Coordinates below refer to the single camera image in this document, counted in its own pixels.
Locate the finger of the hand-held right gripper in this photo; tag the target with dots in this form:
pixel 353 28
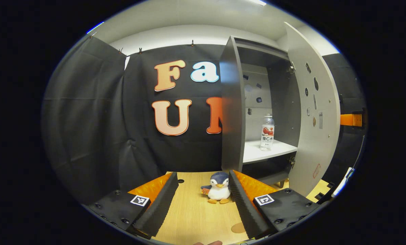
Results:
pixel 351 120

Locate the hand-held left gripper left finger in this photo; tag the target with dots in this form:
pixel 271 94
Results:
pixel 158 207

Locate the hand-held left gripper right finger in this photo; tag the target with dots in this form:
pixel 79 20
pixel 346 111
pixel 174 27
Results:
pixel 243 211

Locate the round brown coaster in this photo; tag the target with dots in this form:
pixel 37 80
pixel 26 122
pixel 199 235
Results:
pixel 238 228

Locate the clear plastic bottle red label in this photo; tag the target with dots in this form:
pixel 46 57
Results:
pixel 267 136

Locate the white cabinet shelf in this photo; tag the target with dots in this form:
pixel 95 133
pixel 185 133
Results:
pixel 257 153

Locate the grey cabinet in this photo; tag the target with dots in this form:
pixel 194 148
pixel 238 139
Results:
pixel 284 102

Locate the metal cabinet hinge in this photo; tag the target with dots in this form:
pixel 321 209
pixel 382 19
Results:
pixel 291 69
pixel 292 160

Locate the plush penguin toy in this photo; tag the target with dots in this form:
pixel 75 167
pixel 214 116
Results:
pixel 219 192

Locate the black backdrop cloth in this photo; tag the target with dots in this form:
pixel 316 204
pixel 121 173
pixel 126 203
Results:
pixel 97 119

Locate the long ceiling light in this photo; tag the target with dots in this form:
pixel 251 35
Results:
pixel 95 28
pixel 258 2

